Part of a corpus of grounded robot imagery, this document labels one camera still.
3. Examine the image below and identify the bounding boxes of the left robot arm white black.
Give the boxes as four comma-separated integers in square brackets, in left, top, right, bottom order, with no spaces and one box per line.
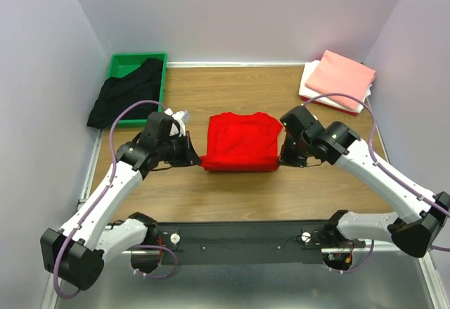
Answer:
[40,109,200,298]

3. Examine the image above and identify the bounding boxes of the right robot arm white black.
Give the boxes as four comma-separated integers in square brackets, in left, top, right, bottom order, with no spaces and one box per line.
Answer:
[279,106,449,258]

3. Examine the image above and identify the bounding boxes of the white folded t shirt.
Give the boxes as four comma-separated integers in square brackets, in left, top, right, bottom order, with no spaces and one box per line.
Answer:
[299,53,375,115]

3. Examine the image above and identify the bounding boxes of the black t shirt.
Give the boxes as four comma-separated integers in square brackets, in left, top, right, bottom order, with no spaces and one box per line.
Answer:
[86,57,165,130]

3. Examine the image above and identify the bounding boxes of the pink folded t shirt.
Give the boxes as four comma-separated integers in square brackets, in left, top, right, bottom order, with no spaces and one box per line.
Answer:
[305,50,375,101]

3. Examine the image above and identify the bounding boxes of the green plastic bin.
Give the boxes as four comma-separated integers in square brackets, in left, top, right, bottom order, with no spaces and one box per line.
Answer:
[101,53,169,130]

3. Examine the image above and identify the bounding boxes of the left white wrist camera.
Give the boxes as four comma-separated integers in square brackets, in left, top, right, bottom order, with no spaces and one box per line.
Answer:
[164,108,191,137]

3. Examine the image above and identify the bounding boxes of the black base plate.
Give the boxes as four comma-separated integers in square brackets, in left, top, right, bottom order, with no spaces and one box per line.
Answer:
[131,220,365,272]

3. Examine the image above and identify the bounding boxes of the aluminium frame rail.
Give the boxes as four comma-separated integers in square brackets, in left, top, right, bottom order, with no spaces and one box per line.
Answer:
[42,242,449,308]

